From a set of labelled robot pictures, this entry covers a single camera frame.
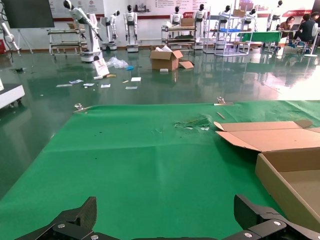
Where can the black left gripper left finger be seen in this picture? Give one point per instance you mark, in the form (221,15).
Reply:
(75,222)

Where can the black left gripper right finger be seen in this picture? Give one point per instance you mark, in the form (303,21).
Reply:
(257,220)

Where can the white industrial robot arm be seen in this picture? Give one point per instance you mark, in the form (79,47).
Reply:
(8,35)

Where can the cardboard box with round holes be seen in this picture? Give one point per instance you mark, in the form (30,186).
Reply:
(275,140)

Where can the large open cardboard box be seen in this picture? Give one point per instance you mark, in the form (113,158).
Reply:
(163,61)

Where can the red box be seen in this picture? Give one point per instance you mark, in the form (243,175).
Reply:
(2,47)

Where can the small cardboard box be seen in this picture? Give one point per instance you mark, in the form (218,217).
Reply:
(187,22)
(239,13)

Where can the green table cloth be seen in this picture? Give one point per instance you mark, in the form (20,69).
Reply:
(125,162)

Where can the short wooden stick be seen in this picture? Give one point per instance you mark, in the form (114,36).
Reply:
(220,115)

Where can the metal cloth clip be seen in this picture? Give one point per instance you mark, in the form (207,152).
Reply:
(81,108)
(221,102)

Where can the white paper sheet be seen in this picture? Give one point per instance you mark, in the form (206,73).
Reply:
(136,79)
(105,85)
(64,85)
(131,87)
(76,81)
(89,84)

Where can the white wheeled kiosk robot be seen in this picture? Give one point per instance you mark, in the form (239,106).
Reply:
(10,93)

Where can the yellow flat object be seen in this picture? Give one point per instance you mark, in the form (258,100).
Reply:
(111,75)

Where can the white bag with red print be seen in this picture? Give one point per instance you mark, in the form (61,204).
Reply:
(100,67)

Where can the blue crumpled cloth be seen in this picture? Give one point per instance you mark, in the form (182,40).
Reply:
(129,68)

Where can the clear plastic bag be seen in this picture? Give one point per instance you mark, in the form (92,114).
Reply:
(116,62)

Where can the white foam block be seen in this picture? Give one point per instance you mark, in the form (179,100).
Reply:
(164,70)

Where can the low metal cart rack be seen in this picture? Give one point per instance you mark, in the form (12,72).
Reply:
(65,45)

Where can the green covered office table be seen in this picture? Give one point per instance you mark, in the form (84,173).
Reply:
(260,36)

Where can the leaning white humanoid robot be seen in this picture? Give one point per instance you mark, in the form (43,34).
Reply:
(91,37)

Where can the white standing fan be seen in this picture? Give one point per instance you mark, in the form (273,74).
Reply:
(315,37)

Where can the blue plastic bin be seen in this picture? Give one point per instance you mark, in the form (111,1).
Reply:
(230,30)

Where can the monitor tripod stand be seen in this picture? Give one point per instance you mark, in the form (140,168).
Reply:
(23,37)

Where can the person in brown jacket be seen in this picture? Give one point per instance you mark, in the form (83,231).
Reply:
(287,26)

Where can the person in dark clothes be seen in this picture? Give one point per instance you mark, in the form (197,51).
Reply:
(306,28)

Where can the metal storage rack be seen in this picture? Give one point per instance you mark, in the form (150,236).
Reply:
(178,37)

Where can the white frame shelf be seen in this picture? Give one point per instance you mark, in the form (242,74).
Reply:
(228,51)

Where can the white red wall poster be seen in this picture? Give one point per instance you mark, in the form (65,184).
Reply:
(82,7)

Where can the black wall monitor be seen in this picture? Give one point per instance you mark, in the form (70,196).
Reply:
(27,12)

